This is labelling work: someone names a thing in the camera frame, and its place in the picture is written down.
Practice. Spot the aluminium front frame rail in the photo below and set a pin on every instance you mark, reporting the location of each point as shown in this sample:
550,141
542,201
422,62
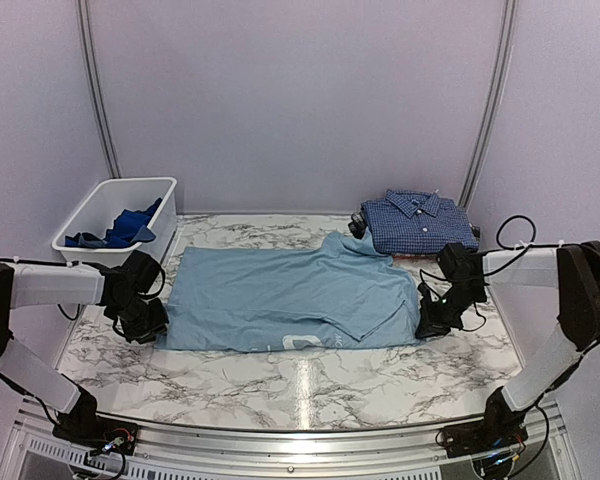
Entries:
171,451

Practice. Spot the dark blue garment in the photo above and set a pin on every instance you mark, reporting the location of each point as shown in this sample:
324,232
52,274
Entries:
129,228

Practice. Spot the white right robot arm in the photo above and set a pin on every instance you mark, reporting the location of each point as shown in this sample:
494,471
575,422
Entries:
571,269

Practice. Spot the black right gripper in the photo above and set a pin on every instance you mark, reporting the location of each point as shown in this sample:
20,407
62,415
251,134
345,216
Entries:
433,326

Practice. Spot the light blue garment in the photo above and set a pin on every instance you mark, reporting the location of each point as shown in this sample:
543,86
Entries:
342,295

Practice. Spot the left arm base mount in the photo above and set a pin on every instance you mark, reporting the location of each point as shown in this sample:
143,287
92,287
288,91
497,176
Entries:
95,432

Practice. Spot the left wall aluminium post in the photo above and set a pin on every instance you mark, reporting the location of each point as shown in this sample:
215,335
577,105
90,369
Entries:
95,90

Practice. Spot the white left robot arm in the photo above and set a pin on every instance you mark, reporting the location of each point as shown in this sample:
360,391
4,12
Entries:
32,295

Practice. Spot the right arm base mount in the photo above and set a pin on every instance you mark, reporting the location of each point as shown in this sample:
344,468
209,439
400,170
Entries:
500,427

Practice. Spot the blue checked shirt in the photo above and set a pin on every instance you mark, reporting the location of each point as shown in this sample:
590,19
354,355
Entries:
416,223

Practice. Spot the white plastic laundry bin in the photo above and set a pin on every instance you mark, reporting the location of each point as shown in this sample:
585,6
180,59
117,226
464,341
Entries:
106,202

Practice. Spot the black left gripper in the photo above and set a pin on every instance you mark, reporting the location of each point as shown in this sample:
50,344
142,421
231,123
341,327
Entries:
159,326

